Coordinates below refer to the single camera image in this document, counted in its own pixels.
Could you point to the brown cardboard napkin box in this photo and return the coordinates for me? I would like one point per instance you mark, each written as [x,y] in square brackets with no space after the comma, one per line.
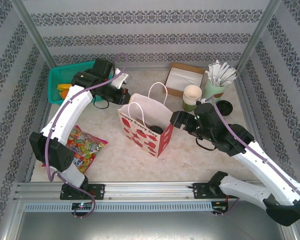
[173,92]

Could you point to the black plastic cup lid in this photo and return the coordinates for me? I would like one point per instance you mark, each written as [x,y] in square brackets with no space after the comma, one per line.
[226,107]
[155,130]

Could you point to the white red-printed paper gift bag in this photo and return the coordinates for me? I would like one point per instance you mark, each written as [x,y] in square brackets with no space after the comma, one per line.
[140,140]

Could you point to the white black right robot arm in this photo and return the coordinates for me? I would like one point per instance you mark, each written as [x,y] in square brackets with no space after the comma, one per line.
[265,172]

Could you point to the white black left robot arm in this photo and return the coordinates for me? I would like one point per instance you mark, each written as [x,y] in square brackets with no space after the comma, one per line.
[67,112]

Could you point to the stacked green paper cups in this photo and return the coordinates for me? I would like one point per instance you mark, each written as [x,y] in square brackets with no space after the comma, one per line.
[188,107]

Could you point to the mint green holder cup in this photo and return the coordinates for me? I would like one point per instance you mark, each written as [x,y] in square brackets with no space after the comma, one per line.
[215,92]

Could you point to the yellow banana bunch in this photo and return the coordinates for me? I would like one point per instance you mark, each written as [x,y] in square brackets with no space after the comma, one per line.
[63,87]

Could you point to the teal plastic basket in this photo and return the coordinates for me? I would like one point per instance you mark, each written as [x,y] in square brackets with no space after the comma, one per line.
[62,72]

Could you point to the orange fruit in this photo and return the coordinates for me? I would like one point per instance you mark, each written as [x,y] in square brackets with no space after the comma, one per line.
[64,94]

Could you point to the white paper-wrapped straws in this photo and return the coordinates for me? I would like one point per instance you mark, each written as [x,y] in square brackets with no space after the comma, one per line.
[221,75]

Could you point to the white napkin stack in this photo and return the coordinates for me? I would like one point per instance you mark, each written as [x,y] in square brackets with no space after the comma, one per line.
[182,78]

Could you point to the colourful fruit candy bag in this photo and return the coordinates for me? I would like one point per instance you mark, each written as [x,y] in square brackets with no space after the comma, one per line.
[90,147]

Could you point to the small circuit board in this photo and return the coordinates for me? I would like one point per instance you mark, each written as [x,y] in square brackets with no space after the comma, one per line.
[218,208]
[81,205]

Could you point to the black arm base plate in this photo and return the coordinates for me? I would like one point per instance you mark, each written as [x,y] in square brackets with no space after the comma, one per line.
[201,191]
[97,191]

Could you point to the aluminium frame post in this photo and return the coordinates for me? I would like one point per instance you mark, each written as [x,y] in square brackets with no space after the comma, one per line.
[259,32]
[33,32]

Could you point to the aluminium mounting rail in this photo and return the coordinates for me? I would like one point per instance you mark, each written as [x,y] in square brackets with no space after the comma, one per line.
[147,190]

